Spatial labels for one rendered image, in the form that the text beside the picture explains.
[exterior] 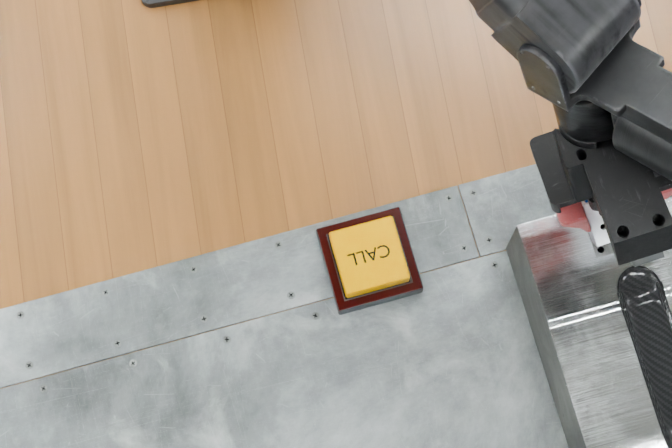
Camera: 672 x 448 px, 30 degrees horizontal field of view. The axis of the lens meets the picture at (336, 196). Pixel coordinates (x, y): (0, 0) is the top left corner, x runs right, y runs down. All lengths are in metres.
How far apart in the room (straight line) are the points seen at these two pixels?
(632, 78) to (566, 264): 0.27
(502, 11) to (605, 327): 0.36
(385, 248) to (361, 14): 0.25
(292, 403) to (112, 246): 0.22
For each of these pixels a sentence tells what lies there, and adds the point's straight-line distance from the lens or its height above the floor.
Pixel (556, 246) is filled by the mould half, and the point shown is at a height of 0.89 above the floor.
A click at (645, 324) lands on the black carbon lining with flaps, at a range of 1.09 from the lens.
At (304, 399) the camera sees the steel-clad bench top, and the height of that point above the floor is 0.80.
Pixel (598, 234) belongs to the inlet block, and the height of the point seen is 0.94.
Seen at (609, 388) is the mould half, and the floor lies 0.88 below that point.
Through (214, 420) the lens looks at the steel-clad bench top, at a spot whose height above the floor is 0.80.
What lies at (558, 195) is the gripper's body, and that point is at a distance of 0.96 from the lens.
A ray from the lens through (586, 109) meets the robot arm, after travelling 0.87.
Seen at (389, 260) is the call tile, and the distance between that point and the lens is 1.12.
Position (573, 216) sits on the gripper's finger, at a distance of 0.98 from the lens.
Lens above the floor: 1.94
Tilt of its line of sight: 75 degrees down
